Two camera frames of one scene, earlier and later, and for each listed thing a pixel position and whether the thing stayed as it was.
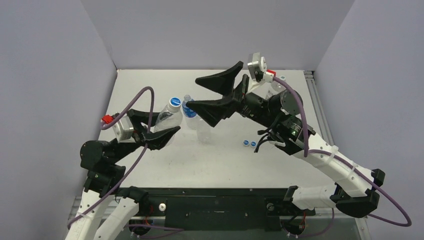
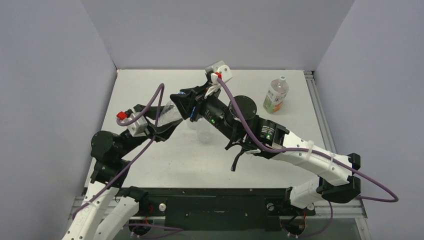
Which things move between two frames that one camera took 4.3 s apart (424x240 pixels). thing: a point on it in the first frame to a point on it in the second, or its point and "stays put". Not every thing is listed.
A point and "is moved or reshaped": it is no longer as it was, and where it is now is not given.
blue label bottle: x=187 y=111 is moved or reshaped
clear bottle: x=170 y=117 stays put
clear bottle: x=204 y=131 stays put
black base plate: x=220 y=209 stays put
